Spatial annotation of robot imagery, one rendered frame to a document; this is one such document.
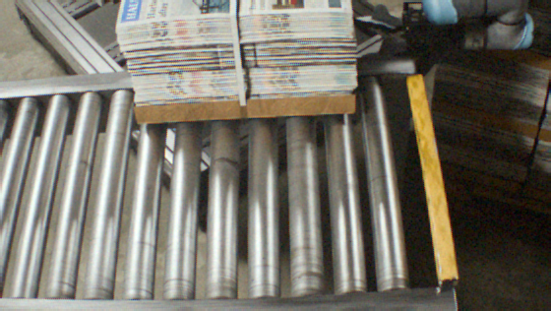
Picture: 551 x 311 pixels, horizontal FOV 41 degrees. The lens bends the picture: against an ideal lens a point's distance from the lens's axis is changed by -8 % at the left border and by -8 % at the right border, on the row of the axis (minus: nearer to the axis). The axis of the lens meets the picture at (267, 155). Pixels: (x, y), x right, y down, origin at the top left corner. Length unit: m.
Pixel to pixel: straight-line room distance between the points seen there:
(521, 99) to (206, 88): 0.85
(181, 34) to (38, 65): 1.65
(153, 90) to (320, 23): 0.31
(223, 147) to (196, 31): 0.22
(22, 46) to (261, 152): 1.78
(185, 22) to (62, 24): 1.43
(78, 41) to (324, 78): 1.35
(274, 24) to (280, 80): 0.12
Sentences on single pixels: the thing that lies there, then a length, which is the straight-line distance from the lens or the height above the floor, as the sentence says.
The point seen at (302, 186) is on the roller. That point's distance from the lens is 1.27.
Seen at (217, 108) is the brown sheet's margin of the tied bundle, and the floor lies 0.84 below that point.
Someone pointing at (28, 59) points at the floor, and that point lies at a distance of 2.90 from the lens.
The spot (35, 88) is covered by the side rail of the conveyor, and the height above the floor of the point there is 0.80.
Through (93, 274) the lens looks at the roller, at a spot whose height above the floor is 0.80.
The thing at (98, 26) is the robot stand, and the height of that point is 0.21.
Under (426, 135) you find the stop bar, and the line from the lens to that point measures 1.32.
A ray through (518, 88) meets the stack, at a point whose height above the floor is 0.53.
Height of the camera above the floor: 1.80
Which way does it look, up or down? 49 degrees down
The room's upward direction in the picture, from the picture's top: 6 degrees counter-clockwise
